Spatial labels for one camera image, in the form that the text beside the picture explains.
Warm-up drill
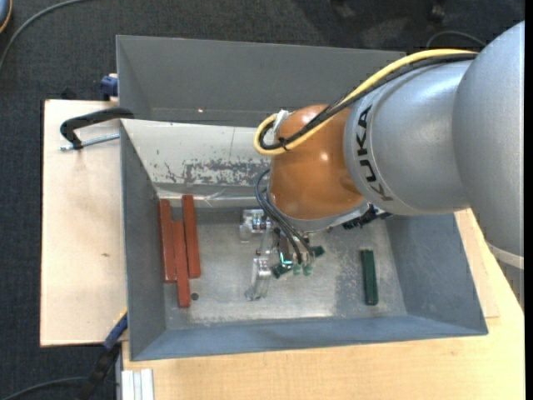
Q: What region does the dark green flat block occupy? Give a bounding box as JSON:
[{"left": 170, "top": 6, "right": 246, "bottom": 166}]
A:
[{"left": 359, "top": 248, "right": 381, "bottom": 307}]

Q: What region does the red-brown flat block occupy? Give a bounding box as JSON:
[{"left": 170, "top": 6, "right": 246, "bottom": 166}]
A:
[
  {"left": 181, "top": 194, "right": 202, "bottom": 280},
  {"left": 171, "top": 220, "right": 192, "bottom": 309},
  {"left": 157, "top": 198, "right": 177, "bottom": 284}
]

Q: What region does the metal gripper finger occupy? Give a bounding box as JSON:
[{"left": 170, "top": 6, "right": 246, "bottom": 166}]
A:
[
  {"left": 238, "top": 208, "right": 273, "bottom": 243},
  {"left": 244, "top": 257, "right": 273, "bottom": 303}
]

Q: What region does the grey metal bin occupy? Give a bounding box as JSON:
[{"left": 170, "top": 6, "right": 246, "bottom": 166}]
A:
[{"left": 115, "top": 34, "right": 489, "bottom": 363}]

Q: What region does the pale wood flat board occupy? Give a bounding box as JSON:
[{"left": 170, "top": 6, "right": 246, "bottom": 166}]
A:
[{"left": 39, "top": 98, "right": 131, "bottom": 348}]

